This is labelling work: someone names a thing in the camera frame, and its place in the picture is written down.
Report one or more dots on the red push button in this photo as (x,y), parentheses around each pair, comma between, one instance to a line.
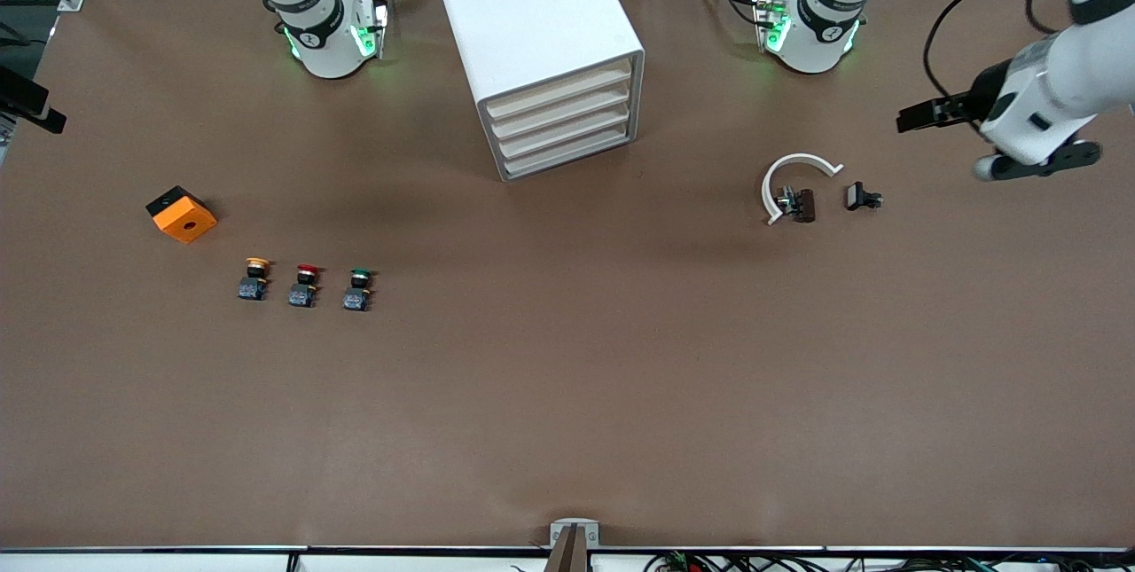
(302,294)

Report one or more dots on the green push button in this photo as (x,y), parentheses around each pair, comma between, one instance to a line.
(356,299)

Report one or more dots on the yellow push button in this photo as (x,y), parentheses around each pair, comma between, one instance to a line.
(254,288)

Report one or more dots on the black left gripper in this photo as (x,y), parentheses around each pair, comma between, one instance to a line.
(982,93)

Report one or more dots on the brown table cover sheet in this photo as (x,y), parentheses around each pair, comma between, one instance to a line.
(567,395)

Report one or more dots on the orange button box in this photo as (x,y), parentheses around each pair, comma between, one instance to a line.
(186,222)

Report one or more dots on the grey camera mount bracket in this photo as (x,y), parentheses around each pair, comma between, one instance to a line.
(574,541)

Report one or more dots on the small black connector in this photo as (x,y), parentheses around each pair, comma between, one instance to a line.
(857,196)

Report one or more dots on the small brown electrical component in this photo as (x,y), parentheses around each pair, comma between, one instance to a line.
(804,205)

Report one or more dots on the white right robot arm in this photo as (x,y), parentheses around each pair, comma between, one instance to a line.
(328,49)

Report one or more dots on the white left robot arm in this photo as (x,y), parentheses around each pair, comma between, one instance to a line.
(811,40)

